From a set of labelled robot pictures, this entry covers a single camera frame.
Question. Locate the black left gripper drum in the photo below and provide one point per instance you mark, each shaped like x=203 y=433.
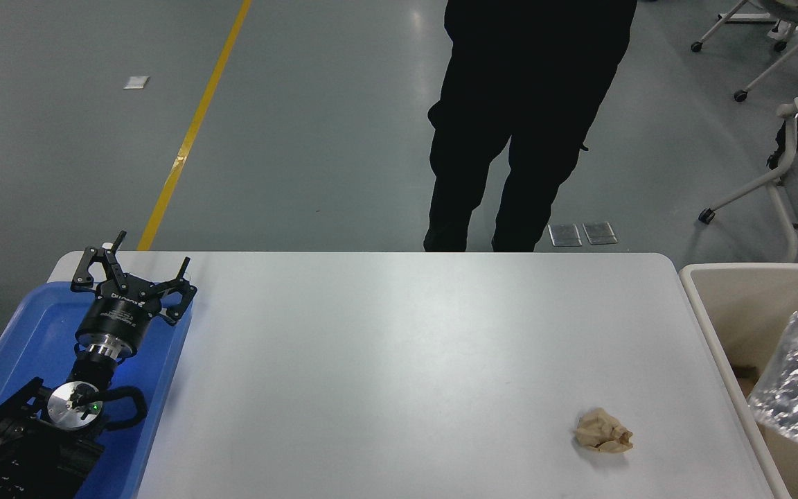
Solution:
x=118 y=315

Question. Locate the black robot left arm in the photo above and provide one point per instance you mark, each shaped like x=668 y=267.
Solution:
x=21 y=443

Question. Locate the metal floor plate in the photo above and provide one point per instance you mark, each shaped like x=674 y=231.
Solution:
x=600 y=233
x=564 y=235

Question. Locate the blue plastic tray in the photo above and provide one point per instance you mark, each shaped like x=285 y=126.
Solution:
x=32 y=326

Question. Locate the standing person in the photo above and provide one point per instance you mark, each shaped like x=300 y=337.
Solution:
x=524 y=90

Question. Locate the crumpled tan paper ball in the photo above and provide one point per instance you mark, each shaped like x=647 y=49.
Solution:
x=603 y=431

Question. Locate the large pale bin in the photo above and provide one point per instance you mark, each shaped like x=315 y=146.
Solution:
x=738 y=312

